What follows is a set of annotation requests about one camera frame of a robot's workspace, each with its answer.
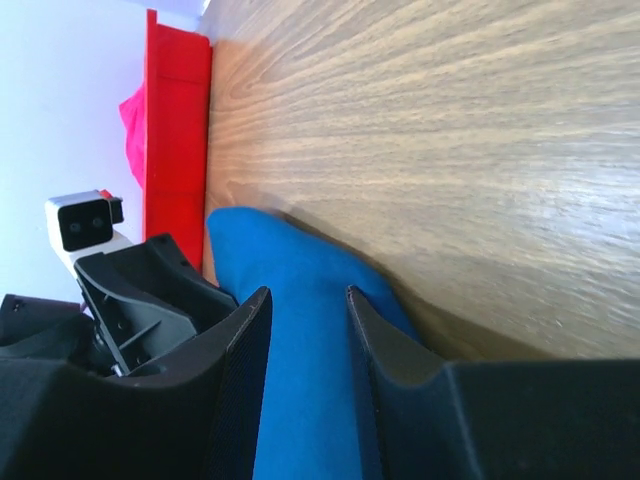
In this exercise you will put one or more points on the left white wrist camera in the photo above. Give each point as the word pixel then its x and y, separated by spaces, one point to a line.
pixel 82 224

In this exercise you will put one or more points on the red plastic bin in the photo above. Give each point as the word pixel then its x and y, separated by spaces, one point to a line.
pixel 177 76

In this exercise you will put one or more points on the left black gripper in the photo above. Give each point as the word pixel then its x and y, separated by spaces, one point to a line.
pixel 192 414

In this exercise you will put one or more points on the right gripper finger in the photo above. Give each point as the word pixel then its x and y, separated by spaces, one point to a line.
pixel 422 417

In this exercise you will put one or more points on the magenta t shirt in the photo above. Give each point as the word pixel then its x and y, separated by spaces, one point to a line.
pixel 133 116

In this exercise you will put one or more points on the blue printed t shirt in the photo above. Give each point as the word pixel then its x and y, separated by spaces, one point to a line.
pixel 308 425

